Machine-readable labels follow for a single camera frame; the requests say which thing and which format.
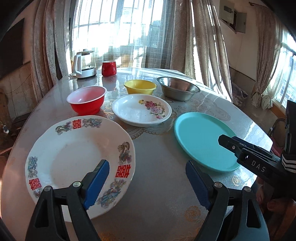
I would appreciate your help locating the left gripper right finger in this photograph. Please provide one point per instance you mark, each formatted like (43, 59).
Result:
(232, 214)

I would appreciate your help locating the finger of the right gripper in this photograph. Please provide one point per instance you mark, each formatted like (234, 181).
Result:
(231, 144)

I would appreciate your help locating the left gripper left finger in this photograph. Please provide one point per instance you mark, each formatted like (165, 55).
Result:
(47, 221)

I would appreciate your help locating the turquoise plastic plate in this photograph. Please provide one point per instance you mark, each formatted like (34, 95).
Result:
(198, 133)

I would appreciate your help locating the large white double-happiness plate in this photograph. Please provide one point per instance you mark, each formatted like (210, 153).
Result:
(70, 149)

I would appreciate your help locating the stainless steel bowl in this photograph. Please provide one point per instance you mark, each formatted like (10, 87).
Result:
(177, 89)

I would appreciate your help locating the white floral plate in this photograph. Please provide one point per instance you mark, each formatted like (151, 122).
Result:
(141, 110)

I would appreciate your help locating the yellow plastic bowl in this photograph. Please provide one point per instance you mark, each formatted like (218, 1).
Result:
(138, 86)

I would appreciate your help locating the red plastic bowl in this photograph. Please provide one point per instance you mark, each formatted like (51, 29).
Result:
(87, 100)

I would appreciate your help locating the wooden chair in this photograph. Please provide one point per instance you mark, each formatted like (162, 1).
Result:
(277, 132)

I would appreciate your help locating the beige curtain centre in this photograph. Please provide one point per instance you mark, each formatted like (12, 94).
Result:
(198, 48)

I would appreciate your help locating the beige curtain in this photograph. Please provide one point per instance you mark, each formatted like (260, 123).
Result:
(269, 33)
(198, 48)
(50, 45)

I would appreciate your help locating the beige curtain right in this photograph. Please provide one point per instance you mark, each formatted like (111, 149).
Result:
(269, 33)

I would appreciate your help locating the red mug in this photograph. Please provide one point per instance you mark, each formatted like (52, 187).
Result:
(109, 68)

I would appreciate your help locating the white glass electric kettle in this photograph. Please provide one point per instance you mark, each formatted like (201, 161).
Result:
(84, 65)

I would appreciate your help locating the beige curtain left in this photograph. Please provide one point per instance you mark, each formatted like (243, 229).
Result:
(50, 45)

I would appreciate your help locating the wall electrical box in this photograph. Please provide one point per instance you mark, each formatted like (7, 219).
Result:
(235, 20)

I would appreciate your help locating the dark wall television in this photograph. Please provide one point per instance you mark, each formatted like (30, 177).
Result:
(11, 56)

